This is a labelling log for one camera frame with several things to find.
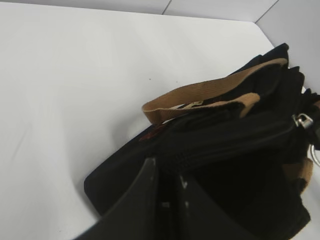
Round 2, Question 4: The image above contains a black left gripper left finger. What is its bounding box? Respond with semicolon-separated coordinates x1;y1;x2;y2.
77;158;159;240

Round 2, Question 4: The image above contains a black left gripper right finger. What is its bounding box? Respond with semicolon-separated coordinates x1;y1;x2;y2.
177;175;250;240

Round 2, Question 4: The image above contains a black bag with tan straps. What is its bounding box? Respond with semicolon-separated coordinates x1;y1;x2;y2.
84;43;320;240

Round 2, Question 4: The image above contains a silver zipper pull with ring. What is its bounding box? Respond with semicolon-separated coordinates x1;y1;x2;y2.
292;112;320;167

